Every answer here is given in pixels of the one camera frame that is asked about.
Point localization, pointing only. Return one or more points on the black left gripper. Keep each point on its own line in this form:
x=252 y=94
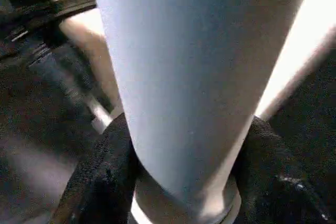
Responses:
x=31 y=11

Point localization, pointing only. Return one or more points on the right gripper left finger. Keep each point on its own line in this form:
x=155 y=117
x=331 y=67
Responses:
x=105 y=171

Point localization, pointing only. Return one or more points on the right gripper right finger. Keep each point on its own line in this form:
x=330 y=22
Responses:
x=275 y=176

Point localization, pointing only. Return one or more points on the white plastic table leg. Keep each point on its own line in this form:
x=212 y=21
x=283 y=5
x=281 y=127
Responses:
x=183 y=77

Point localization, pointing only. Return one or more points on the white plastic table top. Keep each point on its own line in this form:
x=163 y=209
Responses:
x=302 y=37

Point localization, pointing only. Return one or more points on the black mat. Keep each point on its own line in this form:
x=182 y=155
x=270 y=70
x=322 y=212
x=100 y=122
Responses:
x=315 y=129

